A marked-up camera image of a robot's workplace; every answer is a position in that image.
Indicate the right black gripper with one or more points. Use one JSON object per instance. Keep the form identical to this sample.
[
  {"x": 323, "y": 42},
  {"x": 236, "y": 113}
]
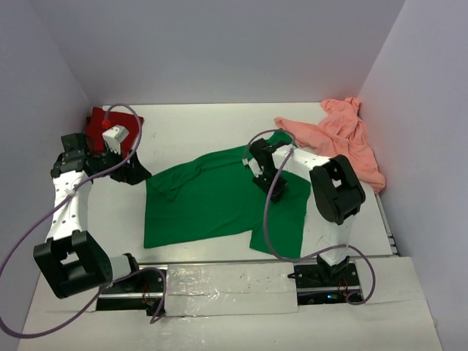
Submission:
[{"x": 278, "y": 190}]

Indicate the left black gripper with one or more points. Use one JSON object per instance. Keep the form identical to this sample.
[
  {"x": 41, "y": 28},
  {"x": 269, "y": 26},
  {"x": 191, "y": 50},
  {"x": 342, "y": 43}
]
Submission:
[{"x": 132, "y": 172}]

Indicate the green t-shirt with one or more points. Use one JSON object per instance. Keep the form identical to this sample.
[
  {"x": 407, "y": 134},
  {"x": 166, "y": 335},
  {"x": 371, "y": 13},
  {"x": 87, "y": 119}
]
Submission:
[{"x": 214, "y": 196}]

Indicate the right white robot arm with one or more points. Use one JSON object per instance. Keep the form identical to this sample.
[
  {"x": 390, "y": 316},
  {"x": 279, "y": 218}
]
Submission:
[{"x": 338, "y": 195}]

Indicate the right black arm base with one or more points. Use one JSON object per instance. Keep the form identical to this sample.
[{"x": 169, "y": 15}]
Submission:
[{"x": 312, "y": 290}]

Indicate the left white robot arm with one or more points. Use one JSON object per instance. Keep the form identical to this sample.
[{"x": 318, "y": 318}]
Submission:
[{"x": 70, "y": 259}]

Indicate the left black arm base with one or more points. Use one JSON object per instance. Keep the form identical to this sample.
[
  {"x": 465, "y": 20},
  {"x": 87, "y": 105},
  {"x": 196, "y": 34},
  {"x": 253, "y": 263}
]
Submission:
[{"x": 141, "y": 293}]

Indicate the red folded t-shirt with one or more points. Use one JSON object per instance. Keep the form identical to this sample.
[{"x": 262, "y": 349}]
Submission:
[{"x": 96, "y": 126}]

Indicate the salmon pink t-shirt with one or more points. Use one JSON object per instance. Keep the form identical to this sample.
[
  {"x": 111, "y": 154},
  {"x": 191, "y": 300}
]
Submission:
[{"x": 342, "y": 131}]

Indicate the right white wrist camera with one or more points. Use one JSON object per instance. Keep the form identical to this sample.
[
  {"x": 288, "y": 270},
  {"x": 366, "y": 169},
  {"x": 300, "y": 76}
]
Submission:
[{"x": 253, "y": 165}]

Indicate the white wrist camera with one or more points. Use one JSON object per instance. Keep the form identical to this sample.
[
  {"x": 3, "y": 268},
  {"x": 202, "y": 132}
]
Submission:
[
  {"x": 253, "y": 165},
  {"x": 114, "y": 137}
]

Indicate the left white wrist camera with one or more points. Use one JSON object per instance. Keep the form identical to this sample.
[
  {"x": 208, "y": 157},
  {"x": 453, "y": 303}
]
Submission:
[{"x": 114, "y": 137}]

